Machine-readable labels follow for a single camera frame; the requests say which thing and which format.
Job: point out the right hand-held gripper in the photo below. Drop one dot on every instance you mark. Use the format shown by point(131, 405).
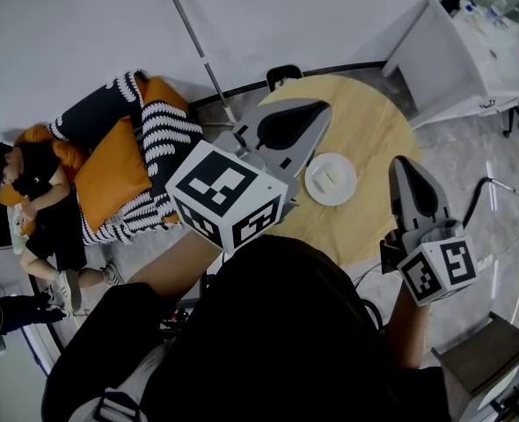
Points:
point(440, 271)

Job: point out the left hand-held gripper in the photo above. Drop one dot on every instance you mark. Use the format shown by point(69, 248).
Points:
point(224, 200)

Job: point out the pale yellow food slices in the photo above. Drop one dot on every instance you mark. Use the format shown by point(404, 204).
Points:
point(327, 179)

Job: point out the white round plate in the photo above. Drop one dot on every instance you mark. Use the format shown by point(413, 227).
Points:
point(345, 165)

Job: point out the person's right forearm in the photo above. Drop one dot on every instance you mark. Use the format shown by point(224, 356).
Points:
point(407, 328)

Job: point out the person's left forearm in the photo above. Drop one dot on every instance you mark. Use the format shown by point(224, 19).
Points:
point(171, 262)

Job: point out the round wooden table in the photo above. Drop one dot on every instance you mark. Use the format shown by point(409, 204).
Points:
point(374, 125)

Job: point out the black and white striped blanket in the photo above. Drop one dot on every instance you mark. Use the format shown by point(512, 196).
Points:
point(167, 125)

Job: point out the white floor mop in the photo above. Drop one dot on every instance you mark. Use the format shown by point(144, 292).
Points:
point(198, 42)

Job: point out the black office chair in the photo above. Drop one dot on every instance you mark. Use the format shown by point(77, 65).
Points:
point(514, 121)

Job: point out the white cabinet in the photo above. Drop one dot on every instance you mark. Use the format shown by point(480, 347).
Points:
point(444, 68)

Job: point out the dark wooden stool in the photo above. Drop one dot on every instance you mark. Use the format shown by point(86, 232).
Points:
point(484, 354)

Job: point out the orange cushion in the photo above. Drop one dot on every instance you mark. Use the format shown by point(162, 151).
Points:
point(110, 174)

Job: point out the black equipment case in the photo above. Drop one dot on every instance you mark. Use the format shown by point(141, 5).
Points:
point(189, 306)

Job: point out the person's black shirt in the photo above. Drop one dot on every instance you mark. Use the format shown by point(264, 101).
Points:
point(277, 336)

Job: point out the orange sofa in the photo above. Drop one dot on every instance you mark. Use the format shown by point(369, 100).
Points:
point(70, 156)

